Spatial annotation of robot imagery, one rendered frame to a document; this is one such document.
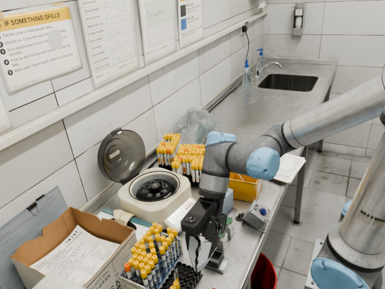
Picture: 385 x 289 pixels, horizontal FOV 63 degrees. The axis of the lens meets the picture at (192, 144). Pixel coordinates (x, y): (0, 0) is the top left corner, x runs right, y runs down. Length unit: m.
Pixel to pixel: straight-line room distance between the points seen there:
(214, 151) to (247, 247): 0.46
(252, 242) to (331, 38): 2.28
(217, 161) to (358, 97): 0.34
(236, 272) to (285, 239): 1.37
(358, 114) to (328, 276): 0.34
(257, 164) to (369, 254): 0.27
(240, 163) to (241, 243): 0.47
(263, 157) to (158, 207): 0.53
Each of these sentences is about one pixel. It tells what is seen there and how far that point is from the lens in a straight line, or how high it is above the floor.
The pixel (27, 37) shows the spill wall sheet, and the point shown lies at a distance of 1.09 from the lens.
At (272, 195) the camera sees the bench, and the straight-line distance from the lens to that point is 1.36.
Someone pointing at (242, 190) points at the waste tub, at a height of 0.93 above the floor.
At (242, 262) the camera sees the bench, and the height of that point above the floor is 0.87.
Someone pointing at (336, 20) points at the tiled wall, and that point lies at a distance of 3.08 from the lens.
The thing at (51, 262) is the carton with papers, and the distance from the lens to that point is 1.16.
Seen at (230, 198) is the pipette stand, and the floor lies 0.95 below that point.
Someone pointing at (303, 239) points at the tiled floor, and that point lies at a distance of 2.44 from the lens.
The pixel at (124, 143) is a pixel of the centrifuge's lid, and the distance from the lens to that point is 1.35.
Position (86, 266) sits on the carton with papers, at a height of 0.94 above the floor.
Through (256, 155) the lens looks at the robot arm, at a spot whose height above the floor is 1.34.
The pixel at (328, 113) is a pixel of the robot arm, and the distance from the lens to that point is 0.75.
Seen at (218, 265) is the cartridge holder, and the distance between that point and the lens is 1.06.
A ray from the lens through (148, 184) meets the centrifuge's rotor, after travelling 1.27.
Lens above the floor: 1.71
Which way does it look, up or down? 29 degrees down
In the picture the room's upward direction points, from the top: 5 degrees counter-clockwise
